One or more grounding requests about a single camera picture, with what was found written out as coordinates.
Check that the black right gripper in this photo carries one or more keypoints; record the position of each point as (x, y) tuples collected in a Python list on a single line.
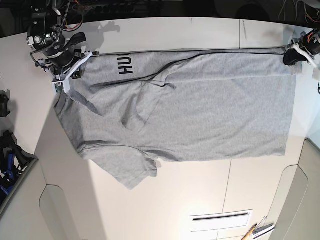
[(60, 56)]

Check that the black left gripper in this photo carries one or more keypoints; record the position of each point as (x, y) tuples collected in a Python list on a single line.
[(303, 49)]

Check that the grey T-shirt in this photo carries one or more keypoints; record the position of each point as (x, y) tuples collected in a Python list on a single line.
[(128, 110)]

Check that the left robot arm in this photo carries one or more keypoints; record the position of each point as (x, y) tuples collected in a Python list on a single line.
[(311, 10)]

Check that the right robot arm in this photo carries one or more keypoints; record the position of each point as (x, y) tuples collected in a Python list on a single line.
[(54, 16)]

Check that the black object at left edge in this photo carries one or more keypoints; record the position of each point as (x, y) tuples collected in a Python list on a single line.
[(4, 100)]

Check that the blue black bag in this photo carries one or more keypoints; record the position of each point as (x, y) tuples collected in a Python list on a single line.
[(13, 162)]

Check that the wooden pencil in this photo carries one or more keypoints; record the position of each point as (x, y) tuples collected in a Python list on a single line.
[(250, 231)]

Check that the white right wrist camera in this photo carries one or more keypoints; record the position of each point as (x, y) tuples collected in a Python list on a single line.
[(61, 86)]

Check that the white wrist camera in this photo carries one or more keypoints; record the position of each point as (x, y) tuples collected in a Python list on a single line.
[(316, 74), (61, 86)]

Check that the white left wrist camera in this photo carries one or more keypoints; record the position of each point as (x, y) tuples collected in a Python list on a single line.
[(316, 74)]

